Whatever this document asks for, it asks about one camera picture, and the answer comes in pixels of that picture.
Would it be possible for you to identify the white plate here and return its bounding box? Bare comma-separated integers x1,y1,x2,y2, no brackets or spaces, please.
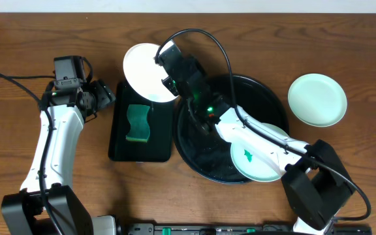
123,43,178,102

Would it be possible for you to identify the green sponge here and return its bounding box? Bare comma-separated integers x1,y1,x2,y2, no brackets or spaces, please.
125,104,151,143

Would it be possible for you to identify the light green plate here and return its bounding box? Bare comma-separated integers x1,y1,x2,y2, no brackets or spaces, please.
287,73,347,127
215,122,295,182

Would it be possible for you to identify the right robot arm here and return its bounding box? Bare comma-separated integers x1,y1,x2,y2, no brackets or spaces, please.
157,55,356,234

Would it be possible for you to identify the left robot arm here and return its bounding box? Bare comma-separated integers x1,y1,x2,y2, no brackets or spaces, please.
1,80,118,234

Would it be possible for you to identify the black rectangular tray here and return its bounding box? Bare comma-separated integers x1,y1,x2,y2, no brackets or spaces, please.
108,82,174,163

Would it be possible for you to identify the black round tray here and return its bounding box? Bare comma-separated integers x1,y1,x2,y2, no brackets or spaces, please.
173,74,289,184

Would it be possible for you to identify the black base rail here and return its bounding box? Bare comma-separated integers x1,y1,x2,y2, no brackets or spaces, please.
125,223,373,235

